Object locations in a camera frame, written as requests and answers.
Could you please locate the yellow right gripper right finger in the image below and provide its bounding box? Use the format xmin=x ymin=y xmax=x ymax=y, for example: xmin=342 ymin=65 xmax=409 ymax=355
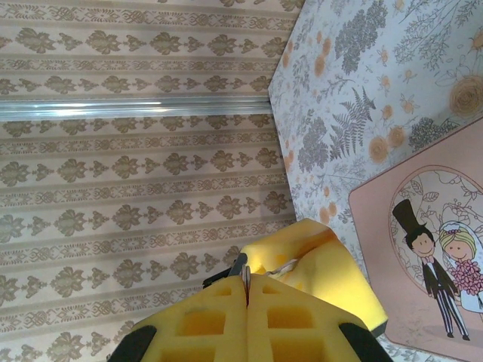
xmin=247 ymin=271 xmax=394 ymax=362

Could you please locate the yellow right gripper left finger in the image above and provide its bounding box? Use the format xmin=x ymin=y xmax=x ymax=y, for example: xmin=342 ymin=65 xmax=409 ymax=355
xmin=109 ymin=254 xmax=250 ymax=362

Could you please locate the pink wedding couple tin box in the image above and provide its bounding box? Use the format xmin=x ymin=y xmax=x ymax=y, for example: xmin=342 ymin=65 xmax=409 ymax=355
xmin=347 ymin=115 xmax=483 ymax=356

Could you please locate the aluminium frame corner post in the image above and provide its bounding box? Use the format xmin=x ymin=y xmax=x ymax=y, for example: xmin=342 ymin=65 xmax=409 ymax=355
xmin=0 ymin=94 xmax=273 ymax=122

